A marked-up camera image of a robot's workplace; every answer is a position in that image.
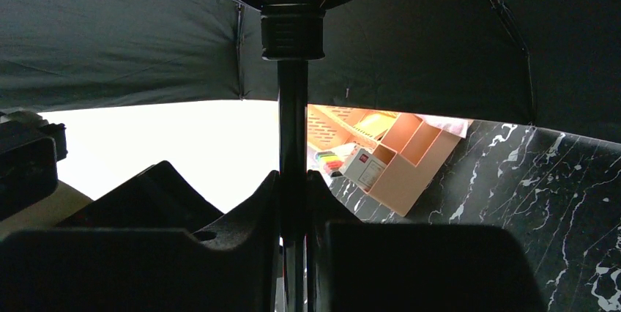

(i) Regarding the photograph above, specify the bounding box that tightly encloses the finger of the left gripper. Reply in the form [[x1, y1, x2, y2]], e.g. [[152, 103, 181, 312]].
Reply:
[[57, 160, 223, 232]]

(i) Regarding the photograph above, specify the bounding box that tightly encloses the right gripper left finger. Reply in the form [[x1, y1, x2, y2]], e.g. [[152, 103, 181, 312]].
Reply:
[[1, 171, 280, 311]]

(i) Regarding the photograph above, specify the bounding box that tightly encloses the colourful marker set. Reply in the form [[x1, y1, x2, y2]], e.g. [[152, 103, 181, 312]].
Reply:
[[315, 151, 343, 177]]

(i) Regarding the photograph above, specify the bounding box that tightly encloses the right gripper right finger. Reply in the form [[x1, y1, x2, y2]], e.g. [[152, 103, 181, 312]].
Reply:
[[306, 171, 546, 311]]

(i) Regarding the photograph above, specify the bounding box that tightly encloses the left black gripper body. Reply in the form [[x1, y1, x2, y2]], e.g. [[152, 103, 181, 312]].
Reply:
[[1, 111, 67, 220]]

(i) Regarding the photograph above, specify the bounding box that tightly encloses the orange plastic file organizer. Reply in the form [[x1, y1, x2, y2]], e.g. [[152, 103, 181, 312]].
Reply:
[[307, 105, 472, 216]]

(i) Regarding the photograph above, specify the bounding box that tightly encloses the pink and black folding umbrella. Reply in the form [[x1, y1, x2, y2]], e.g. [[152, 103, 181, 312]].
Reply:
[[1, 0, 620, 311]]

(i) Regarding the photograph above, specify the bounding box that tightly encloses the small white red box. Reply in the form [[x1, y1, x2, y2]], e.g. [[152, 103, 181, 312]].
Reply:
[[339, 147, 387, 192]]

